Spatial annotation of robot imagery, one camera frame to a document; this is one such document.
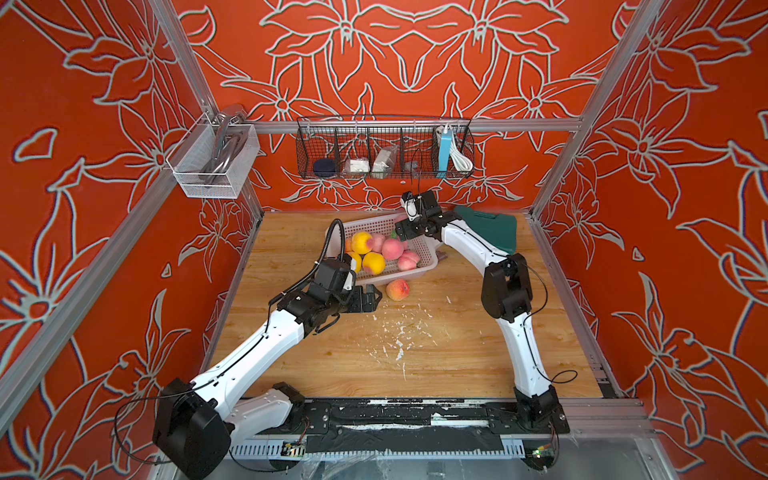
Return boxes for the orange pink peach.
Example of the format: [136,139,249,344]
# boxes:
[386,279,411,301]

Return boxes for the pink peach with leaf upper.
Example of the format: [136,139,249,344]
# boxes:
[397,250,420,271]

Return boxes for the pink peach with leaf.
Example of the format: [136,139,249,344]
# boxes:
[381,236,405,261]
[369,233,385,253]
[397,250,420,271]

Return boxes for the pink peach with leaf lower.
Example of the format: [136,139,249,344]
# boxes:
[381,236,405,261]

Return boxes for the pink peach front with leaf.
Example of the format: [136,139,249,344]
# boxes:
[369,233,385,253]

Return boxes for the yellow red peach front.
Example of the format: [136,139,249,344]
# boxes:
[350,231,373,255]

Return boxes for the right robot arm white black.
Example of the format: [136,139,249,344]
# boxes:
[395,190,565,432]

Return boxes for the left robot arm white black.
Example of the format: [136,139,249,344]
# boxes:
[151,249,382,479]

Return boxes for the white packet in basket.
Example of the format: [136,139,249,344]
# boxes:
[370,146,399,179]

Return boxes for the light blue box in basket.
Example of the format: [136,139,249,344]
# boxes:
[436,125,453,178]

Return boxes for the white adapter in basket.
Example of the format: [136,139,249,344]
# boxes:
[344,158,370,175]

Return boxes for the dark round object in basket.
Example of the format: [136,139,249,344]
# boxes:
[312,158,337,178]

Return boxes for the green plastic tool case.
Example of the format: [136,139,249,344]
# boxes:
[454,206,517,254]

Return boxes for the metal tongs in bin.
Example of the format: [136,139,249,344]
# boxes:
[200,104,248,186]

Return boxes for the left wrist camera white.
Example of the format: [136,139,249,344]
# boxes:
[341,269,356,292]

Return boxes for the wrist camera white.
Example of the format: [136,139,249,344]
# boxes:
[341,269,356,292]
[400,191,419,221]

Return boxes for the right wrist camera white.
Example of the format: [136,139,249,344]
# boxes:
[400,191,419,221]

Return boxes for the white cable in basket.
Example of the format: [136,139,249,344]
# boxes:
[448,128,474,175]

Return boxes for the black wire wall basket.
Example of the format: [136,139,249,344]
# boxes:
[295,115,475,180]

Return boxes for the clear plastic wall bin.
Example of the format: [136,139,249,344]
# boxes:
[166,123,260,199]

